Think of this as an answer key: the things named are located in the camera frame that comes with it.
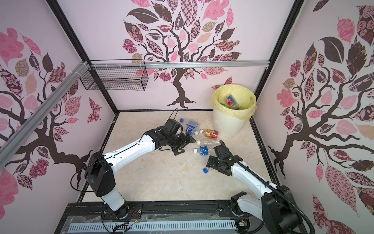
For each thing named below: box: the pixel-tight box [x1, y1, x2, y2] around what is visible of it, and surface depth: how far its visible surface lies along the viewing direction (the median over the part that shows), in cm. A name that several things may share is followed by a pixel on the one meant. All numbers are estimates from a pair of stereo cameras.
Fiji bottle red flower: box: [224, 93, 240, 110], surface depth 102 cm
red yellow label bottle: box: [200, 129, 220, 139], surface depth 102 cm
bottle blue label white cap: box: [193, 145, 209, 156], surface depth 93 cm
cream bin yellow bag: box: [209, 83, 258, 138], surface depth 97 cm
